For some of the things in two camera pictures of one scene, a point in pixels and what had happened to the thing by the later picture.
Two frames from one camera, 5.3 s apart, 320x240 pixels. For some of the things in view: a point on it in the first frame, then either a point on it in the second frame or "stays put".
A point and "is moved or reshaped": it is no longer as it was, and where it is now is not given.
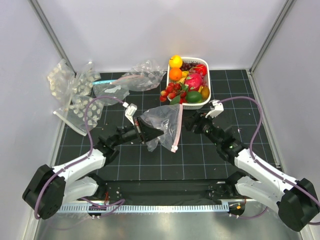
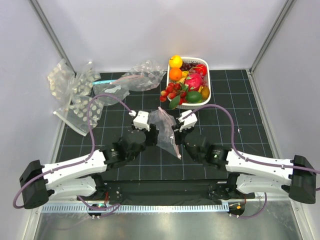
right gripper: x=198 y=118 -> x=177 y=134
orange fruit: x=175 y=74 stays put
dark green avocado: x=193 y=96 stays put
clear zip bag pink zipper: x=168 y=118 is moved or reshaped
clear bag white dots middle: x=82 y=83 stays put
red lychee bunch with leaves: x=177 y=92 stays put
